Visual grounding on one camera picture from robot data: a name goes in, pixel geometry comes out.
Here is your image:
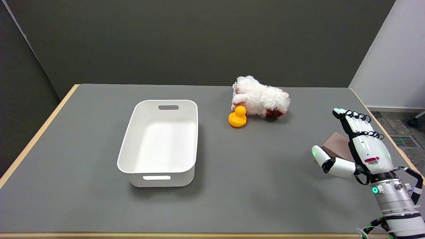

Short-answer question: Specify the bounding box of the yellow rubber duck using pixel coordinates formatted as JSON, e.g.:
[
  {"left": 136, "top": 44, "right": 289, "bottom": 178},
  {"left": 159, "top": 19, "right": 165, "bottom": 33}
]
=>
[{"left": 228, "top": 105, "right": 247, "bottom": 128}]

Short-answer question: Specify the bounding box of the white plastic bin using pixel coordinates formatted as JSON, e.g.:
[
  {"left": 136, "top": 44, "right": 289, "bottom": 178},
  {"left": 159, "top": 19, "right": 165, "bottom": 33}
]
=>
[{"left": 117, "top": 100, "right": 199, "bottom": 188}]

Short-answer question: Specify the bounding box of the floor vent grille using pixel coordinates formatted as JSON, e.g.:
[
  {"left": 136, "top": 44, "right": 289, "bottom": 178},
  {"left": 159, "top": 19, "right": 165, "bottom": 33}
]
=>
[{"left": 389, "top": 134, "right": 419, "bottom": 148}]

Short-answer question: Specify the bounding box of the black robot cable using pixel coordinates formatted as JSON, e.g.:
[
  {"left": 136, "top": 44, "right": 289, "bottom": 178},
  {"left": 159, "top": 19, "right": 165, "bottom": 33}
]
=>
[{"left": 392, "top": 166, "right": 424, "bottom": 205}]

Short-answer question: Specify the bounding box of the white plush toy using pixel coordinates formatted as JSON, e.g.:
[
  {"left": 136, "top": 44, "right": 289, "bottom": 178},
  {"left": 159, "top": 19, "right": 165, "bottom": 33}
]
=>
[{"left": 231, "top": 75, "right": 291, "bottom": 120}]

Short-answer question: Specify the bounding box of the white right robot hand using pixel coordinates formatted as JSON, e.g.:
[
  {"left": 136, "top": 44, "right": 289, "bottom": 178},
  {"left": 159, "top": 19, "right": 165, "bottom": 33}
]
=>
[{"left": 311, "top": 108, "right": 394, "bottom": 185}]

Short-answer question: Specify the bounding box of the black chair caster leg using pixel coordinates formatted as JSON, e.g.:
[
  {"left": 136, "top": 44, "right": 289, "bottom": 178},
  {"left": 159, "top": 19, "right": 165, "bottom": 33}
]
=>
[{"left": 407, "top": 111, "right": 425, "bottom": 128}]

